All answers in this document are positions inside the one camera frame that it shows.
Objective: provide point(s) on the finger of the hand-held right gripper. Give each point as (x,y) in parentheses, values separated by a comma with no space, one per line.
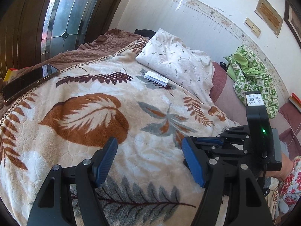
(237,131)
(210,141)

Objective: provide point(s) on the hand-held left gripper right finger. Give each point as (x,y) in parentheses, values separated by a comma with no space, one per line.
(194,162)

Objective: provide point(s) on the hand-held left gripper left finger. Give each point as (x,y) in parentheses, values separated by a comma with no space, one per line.
(105,162)

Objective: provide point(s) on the person's right forearm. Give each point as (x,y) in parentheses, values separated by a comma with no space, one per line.
(290,186)

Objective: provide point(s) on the pink upholstered headboard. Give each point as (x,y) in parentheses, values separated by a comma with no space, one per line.
(231,91)

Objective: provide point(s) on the red book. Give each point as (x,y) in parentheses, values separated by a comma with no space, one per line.
(296,97)

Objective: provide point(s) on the green patterned quilt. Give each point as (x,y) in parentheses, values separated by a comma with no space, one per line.
(249,75)

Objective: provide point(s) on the small black object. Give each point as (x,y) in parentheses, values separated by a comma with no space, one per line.
(224,66)

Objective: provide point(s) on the leaf print fleece blanket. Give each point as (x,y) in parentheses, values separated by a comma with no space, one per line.
(131,98)

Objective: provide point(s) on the folded paper leaflet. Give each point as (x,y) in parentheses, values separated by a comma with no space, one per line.
(156,78)

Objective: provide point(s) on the white sprig print pillow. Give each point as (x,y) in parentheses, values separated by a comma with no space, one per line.
(174,56)

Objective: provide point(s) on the black smartphone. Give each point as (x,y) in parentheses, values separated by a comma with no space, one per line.
(28,81)

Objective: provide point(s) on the brown quilted bedspread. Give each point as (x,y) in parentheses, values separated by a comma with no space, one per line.
(105,43)

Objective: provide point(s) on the dark cloth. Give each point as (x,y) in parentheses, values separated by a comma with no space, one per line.
(144,32)

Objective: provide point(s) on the yellow red box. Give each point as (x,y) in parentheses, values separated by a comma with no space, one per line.
(10,74)

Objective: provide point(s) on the stained glass window pane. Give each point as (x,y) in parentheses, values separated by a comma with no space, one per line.
(68,16)

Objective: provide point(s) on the beige wall switch plate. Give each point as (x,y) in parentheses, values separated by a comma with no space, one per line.
(256,31)
(248,22)

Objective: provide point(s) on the wooden framed wall panel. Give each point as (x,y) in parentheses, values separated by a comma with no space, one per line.
(269,15)

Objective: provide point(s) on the dark picture frame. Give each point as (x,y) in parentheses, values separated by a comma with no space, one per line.
(294,20)

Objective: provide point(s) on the dark wooden door frame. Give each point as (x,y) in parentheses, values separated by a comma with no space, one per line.
(21,23)

